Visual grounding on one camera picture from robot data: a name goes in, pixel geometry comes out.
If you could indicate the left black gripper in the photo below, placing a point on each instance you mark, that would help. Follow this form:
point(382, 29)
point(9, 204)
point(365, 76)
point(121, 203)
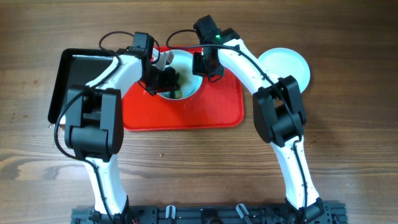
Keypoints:
point(168, 84)

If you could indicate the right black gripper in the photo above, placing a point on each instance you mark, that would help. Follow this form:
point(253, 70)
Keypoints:
point(198, 70)

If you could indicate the white plate top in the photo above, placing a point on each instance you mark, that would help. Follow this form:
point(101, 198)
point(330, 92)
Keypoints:
point(181, 61)

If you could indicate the white plate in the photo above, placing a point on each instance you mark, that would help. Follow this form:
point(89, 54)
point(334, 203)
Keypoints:
point(285, 62)
point(181, 61)

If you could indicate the green yellow sponge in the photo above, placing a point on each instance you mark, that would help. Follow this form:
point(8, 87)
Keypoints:
point(182, 83)

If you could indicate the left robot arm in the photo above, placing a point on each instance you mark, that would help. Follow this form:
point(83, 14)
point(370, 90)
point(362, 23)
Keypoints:
point(94, 123)

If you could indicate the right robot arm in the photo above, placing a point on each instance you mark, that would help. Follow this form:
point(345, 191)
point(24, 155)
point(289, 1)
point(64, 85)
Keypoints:
point(278, 110)

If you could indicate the red plastic tray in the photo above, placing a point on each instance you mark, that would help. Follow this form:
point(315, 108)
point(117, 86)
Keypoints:
point(213, 105)

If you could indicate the black rectangular water tray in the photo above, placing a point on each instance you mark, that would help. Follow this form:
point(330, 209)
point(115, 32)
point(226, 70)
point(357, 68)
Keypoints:
point(76, 67)

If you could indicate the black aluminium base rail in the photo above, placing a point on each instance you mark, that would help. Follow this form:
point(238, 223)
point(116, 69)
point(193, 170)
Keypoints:
point(268, 213)

